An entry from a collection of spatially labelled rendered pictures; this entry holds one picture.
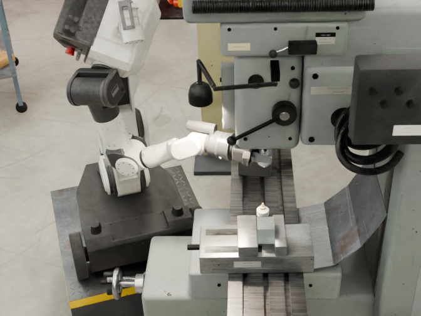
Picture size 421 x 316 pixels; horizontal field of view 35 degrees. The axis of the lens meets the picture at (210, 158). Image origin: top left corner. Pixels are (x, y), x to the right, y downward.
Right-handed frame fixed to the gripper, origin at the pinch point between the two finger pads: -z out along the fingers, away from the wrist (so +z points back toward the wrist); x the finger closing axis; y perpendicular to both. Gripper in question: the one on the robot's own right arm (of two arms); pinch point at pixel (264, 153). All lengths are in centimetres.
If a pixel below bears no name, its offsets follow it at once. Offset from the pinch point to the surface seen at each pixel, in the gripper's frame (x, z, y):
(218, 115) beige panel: 156, 76, 92
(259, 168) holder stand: 23.3, 8.9, 24.1
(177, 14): 353, 191, 123
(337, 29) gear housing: -6, -20, -48
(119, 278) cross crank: -15, 51, 58
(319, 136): -6.5, -18.1, -14.5
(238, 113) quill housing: -11.5, 4.7, -20.5
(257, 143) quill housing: -10.3, -0.9, -10.8
